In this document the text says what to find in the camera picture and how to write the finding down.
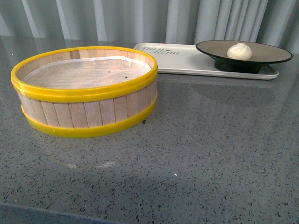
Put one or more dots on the beige plate with black rim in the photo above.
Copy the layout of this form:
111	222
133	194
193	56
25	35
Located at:
262	55

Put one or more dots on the white steamed bun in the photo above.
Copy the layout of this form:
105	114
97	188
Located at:
239	51

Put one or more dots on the white rectangular tray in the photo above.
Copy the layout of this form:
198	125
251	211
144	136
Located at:
187	60

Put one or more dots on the yellow rimmed wooden steamer basket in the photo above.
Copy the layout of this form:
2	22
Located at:
89	112

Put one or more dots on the white steamer liner cloth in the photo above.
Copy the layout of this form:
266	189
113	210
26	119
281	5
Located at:
87	72

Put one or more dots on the grey pleated curtain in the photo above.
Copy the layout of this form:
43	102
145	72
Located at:
273	22

